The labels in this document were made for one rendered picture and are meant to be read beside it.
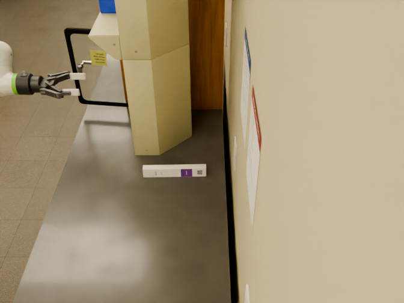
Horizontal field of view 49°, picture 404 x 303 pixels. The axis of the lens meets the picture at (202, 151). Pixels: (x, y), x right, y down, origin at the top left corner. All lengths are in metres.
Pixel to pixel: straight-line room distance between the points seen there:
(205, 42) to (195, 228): 0.88
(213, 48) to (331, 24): 1.72
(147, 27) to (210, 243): 0.81
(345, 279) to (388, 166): 0.12
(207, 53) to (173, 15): 0.43
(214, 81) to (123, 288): 1.11
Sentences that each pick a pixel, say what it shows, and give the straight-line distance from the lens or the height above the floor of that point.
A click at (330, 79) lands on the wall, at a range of 0.40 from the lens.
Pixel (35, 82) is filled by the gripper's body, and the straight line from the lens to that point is 2.03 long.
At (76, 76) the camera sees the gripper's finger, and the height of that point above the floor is 1.22.
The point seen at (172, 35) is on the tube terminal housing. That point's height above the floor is 1.47.
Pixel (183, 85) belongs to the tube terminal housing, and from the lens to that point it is 1.90.
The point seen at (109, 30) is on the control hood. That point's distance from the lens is 1.75.
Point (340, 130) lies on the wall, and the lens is 0.37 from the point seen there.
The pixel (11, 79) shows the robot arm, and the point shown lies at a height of 1.26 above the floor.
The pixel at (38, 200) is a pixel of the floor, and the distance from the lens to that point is 3.31.
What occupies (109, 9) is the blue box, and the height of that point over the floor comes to 1.53.
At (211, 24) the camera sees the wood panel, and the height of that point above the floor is 1.39.
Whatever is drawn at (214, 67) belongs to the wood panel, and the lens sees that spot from 2.15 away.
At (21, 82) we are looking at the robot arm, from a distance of 2.04.
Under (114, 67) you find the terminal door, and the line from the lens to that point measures 2.14.
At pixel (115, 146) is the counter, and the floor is 0.94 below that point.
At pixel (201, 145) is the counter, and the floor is 0.94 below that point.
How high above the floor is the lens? 2.20
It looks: 39 degrees down
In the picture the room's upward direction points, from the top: 1 degrees counter-clockwise
